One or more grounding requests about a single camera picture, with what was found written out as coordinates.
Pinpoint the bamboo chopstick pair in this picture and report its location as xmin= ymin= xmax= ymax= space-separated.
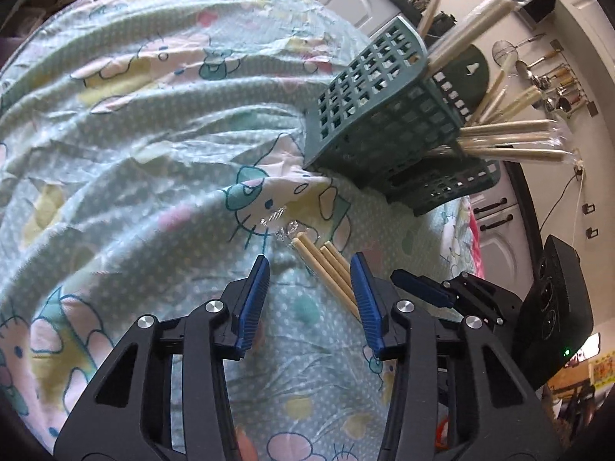
xmin=459 ymin=119 xmax=559 ymax=138
xmin=451 ymin=143 xmax=578 ymax=163
xmin=417 ymin=0 xmax=441 ymax=38
xmin=424 ymin=0 xmax=534 ymax=77
xmin=276 ymin=221 xmax=361 ymax=320
xmin=480 ymin=86 xmax=542 ymax=124

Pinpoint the left human hand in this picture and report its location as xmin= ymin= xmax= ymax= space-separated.
xmin=236 ymin=427 xmax=259 ymax=461

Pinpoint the pink fleece blanket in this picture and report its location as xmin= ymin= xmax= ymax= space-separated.
xmin=469 ymin=211 xmax=485 ymax=279

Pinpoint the dark green utensil basket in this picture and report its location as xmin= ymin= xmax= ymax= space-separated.
xmin=303 ymin=15 xmax=502 ymax=217

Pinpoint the hanging steel ladle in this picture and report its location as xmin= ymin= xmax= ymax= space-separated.
xmin=515 ymin=49 xmax=560 ymax=78

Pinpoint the dark steel pot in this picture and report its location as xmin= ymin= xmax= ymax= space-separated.
xmin=427 ymin=12 xmax=457 ymax=38

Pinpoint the cartoon print tablecloth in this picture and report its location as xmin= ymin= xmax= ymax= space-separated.
xmin=0 ymin=0 xmax=482 ymax=461

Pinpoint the steel kettle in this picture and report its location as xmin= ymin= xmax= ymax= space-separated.
xmin=407 ymin=0 xmax=431 ymax=13

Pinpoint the white power cable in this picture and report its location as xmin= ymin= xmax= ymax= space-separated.
xmin=540 ymin=169 xmax=585 ymax=236

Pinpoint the wall power socket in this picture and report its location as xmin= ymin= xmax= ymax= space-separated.
xmin=574 ymin=160 xmax=585 ymax=179

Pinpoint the hanging wire strainer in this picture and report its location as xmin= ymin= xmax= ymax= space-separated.
xmin=491 ymin=33 xmax=544 ymax=66

